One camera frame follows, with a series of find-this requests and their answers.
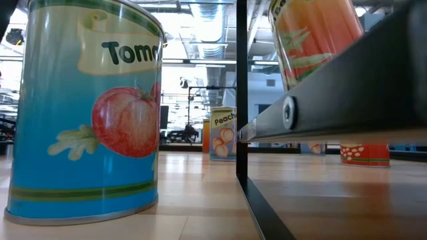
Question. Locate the red can white beans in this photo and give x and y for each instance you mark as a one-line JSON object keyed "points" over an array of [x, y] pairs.
{"points": [[370, 155]]}

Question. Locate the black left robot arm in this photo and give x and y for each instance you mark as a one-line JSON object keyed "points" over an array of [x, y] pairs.
{"points": [[5, 11]]}

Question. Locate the plain orange can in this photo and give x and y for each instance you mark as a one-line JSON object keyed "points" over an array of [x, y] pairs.
{"points": [[206, 133]]}

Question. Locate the dark distant machine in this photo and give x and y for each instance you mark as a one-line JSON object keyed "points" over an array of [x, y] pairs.
{"points": [[188, 134]]}

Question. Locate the black computer monitor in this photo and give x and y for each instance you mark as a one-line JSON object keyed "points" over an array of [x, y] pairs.
{"points": [[164, 116]]}

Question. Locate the ceiling light strip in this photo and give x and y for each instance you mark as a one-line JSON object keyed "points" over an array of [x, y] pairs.
{"points": [[200, 61]]}

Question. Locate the blue tomato can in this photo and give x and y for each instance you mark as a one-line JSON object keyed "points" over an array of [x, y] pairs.
{"points": [[83, 140]]}

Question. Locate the orange beans can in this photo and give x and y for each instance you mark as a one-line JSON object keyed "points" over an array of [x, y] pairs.
{"points": [[317, 33]]}

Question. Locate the dark distant workstation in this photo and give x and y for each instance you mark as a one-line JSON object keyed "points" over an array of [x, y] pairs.
{"points": [[6, 133]]}

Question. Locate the black round ceiling fixture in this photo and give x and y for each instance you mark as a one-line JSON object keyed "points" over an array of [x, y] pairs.
{"points": [[15, 36]]}

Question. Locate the black table rig frame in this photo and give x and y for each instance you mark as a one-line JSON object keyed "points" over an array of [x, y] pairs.
{"points": [[273, 150]]}

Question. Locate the silver ventilation duct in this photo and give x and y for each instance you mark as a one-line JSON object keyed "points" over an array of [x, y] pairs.
{"points": [[210, 20]]}

